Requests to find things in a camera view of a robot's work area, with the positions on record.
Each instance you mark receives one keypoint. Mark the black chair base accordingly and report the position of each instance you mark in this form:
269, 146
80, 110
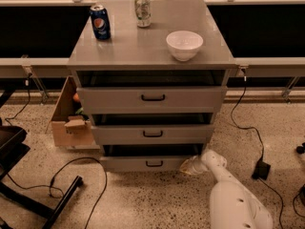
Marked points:
39, 165

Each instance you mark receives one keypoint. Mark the cardboard box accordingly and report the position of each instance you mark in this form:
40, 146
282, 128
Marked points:
70, 129

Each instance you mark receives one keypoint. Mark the blue pepsi can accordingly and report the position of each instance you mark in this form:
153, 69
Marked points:
100, 22

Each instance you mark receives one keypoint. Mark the white ceramic bowl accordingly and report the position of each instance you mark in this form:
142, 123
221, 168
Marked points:
184, 45

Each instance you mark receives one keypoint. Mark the white green soda can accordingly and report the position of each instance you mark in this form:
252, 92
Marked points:
142, 10

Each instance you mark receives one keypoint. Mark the grey middle drawer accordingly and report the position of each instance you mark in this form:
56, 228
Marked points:
125, 129

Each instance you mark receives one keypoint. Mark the black power adapter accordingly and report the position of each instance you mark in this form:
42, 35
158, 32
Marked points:
261, 170

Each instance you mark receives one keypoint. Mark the grey railing right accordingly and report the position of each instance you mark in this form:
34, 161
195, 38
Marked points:
273, 66

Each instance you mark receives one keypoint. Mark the grey drawer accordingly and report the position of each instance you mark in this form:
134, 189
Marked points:
148, 158
125, 129
147, 92

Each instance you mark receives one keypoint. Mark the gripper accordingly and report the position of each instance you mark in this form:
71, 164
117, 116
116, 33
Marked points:
195, 166

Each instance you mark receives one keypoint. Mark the grey top drawer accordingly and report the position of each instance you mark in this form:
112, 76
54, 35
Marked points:
147, 92

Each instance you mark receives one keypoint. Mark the grey railing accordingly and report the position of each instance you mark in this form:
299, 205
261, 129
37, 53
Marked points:
273, 66
43, 67

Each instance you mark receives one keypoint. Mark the grey railing left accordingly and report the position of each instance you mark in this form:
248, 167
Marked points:
43, 67

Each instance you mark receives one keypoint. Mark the grey drawer cabinet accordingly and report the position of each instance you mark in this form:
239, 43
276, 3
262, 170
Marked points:
133, 49

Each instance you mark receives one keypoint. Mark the grey bottom drawer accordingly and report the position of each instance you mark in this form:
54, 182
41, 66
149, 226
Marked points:
148, 158

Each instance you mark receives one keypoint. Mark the orange ball in box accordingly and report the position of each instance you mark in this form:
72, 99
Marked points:
76, 98

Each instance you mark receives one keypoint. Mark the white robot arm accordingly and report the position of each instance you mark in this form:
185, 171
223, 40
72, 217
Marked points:
232, 205

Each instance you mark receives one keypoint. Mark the black caster wheel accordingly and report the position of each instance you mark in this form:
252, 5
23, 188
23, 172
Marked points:
300, 149

